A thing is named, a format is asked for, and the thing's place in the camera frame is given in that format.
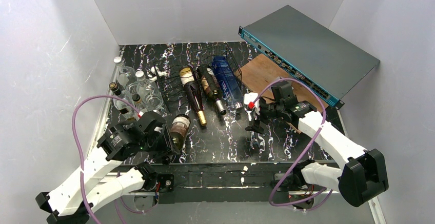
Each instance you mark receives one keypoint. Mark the teal network switch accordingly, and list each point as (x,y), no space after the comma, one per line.
(324,61)

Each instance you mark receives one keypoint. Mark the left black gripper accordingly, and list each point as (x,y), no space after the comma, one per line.
(163,144)

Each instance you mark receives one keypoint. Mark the brown wooden board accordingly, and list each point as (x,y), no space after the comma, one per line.
(263,76)

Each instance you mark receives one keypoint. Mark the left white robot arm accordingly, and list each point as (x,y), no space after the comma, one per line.
(149,133)

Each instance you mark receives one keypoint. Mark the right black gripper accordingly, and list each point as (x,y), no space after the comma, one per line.
(264,108)

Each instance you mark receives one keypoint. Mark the clear bottle brown neck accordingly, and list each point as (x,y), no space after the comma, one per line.
(139,103)

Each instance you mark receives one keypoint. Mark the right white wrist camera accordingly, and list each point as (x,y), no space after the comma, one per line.
(251,105)

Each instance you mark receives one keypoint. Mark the dark wine bottle silver cap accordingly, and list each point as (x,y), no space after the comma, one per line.
(179,130)

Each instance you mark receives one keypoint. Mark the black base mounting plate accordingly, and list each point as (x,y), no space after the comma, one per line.
(219,182)

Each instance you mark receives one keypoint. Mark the clear bottle dark label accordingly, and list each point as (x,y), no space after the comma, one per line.
(149,92)

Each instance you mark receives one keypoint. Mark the clear bottle gold label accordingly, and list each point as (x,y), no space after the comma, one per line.
(125,110)

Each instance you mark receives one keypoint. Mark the dark wine bottle gold cap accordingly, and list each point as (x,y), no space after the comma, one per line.
(193,93)

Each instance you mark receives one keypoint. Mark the black wire wine rack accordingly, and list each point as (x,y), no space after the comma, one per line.
(174,57)

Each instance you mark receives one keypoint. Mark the blue label clear bottle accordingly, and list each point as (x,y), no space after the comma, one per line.
(227,80)

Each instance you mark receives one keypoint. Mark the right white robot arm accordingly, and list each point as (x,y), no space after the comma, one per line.
(361,174)

